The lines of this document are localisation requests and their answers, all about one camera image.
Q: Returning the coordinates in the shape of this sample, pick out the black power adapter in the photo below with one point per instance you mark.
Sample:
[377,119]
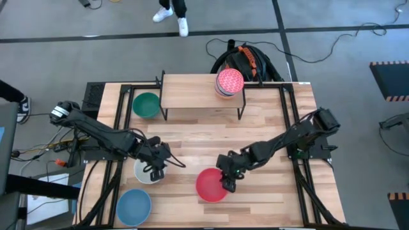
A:
[84,2]

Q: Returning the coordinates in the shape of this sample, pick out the teal bowl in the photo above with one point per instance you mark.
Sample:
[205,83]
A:
[146,105]

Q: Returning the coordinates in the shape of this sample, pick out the large white bowl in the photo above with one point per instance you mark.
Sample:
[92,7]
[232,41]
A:
[140,174]

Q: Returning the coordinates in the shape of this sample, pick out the black metal beam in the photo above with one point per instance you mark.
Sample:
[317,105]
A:
[41,187]

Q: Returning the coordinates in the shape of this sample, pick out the black perforated box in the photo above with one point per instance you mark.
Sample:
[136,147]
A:
[96,96]

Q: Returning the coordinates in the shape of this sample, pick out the grey computer monitor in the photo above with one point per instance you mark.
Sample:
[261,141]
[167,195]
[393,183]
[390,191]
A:
[8,143]

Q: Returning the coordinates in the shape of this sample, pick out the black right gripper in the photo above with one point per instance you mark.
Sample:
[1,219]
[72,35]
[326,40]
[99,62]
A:
[231,164]

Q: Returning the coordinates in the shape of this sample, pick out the red connector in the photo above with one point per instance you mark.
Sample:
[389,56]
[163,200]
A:
[60,163]

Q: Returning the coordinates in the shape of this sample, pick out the black and orange vacuum cleaner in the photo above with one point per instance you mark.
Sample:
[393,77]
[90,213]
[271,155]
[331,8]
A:
[243,60]

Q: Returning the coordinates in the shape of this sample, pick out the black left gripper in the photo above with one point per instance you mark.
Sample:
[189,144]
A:
[155,153]

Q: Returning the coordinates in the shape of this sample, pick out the black platform with hazard stripes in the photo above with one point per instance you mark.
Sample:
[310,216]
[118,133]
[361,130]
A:
[391,80]
[401,212]

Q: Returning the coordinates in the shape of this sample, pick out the wooden shelf with black legs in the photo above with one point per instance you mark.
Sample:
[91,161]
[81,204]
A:
[191,92]

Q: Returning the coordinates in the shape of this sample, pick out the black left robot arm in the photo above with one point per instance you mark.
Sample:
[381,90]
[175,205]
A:
[96,131]

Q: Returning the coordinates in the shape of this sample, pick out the large red bowl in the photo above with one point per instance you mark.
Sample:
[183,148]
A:
[209,188]

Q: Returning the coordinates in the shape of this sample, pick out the white paper sheet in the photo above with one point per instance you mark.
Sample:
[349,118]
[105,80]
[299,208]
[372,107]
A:
[48,207]

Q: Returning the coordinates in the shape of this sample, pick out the pink patterned bowl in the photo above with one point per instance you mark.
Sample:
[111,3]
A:
[230,81]

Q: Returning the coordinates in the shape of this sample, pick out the large blue bowl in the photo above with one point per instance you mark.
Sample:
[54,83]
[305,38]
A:
[134,207]

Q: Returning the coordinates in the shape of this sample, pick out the black floor device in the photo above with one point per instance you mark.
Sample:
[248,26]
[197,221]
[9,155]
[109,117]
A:
[396,121]

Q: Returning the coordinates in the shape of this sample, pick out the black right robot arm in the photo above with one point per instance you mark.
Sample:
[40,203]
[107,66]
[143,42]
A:
[281,142]

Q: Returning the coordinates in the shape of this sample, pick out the black metal table frame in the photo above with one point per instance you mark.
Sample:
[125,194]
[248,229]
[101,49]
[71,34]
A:
[271,85]

